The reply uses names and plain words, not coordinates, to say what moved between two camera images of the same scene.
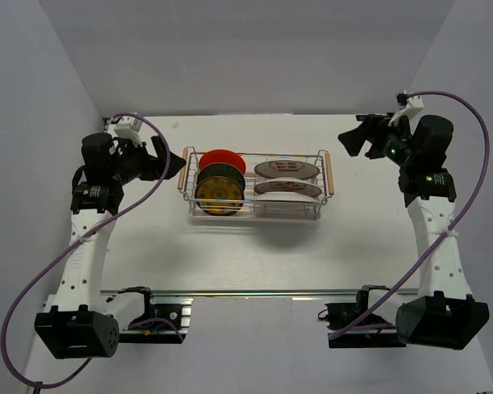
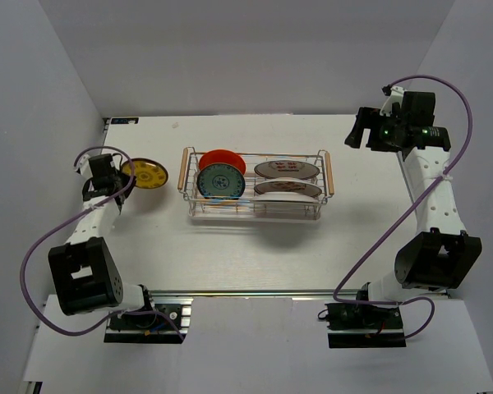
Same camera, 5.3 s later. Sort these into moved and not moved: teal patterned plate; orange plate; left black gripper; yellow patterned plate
Moved: yellow patterned plate; left black gripper
Not moved: orange plate; teal patterned plate
